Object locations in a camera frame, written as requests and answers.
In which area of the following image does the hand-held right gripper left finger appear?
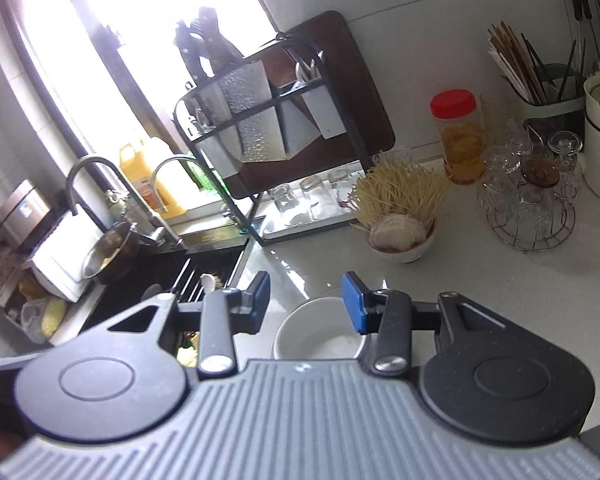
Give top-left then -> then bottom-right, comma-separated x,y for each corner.
106,271 -> 272,380

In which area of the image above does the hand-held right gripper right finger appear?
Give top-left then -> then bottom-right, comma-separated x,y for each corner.
341,271 -> 512,378

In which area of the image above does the white ceramic bowl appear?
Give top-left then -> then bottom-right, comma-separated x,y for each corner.
272,296 -> 372,361

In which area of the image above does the beige footed bowl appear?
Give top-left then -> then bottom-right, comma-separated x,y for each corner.
367,217 -> 437,265

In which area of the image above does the garlic bulb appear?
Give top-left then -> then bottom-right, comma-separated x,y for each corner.
369,212 -> 428,251

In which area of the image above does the drinking glass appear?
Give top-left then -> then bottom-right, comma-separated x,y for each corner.
300,176 -> 327,219
327,167 -> 354,207
270,184 -> 294,222

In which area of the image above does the black kitchen sink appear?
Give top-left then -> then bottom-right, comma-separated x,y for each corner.
95,237 -> 251,321

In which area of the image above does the green bottle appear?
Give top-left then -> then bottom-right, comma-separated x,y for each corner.
187,160 -> 216,193

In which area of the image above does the steel bowl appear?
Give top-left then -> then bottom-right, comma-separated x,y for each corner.
81,221 -> 141,283

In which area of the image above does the orange detergent bottle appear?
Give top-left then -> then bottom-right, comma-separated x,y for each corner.
119,137 -> 186,218

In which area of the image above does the chrome sink faucet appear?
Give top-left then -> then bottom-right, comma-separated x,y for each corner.
150,155 -> 201,250

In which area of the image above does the red lid plastic jar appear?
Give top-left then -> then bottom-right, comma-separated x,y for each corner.
429,89 -> 486,186

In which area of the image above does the dark wooden cutting board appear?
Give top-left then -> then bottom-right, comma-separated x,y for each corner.
225,10 -> 397,201

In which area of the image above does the yellow sponge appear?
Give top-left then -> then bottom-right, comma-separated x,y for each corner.
40,297 -> 69,339

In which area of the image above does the dark sink faucet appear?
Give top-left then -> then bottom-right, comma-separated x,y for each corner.
65,156 -> 141,241

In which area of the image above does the steel box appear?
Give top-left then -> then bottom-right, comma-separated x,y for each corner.
0,180 -> 53,253

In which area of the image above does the set of black knives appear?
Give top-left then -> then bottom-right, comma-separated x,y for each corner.
174,6 -> 243,78

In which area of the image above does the pale green utensil holder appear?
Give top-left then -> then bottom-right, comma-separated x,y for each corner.
520,62 -> 588,133

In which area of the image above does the bundle of wooden chopsticks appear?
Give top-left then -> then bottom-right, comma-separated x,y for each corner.
487,21 -> 548,106

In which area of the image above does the window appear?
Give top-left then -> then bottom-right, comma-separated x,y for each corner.
0,0 -> 281,201

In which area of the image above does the wire cup rack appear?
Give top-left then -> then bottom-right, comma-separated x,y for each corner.
486,200 -> 577,252

